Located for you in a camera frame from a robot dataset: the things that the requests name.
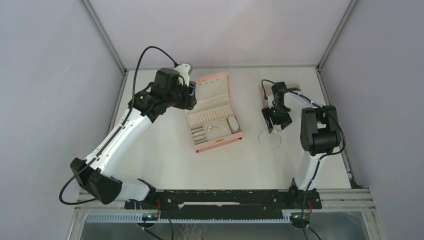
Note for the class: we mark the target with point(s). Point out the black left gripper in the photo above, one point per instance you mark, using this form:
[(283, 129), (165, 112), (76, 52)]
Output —
[(190, 100)]

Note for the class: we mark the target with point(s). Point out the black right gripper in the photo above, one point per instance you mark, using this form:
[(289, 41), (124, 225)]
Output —
[(267, 113)]

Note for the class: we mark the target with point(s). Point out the beige divided tray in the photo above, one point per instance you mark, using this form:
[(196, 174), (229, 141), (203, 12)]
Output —
[(263, 99)]

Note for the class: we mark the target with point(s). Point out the pink jewelry box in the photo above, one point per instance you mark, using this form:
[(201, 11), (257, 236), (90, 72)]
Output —
[(208, 121)]

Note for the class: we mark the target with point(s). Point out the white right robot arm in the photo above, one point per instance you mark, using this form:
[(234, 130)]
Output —
[(320, 133)]

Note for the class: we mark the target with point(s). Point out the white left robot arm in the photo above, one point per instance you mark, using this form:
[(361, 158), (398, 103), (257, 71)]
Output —
[(171, 88)]

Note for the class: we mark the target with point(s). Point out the beige oval watch pillow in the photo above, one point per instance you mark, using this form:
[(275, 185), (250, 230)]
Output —
[(233, 124)]

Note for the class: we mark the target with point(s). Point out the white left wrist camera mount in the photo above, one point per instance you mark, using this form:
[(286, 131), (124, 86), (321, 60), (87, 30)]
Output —
[(184, 70)]

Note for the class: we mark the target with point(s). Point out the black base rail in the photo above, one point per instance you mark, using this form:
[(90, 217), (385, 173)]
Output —
[(279, 199)]

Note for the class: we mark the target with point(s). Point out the white slotted cable duct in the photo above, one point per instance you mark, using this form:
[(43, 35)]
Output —
[(131, 217)]

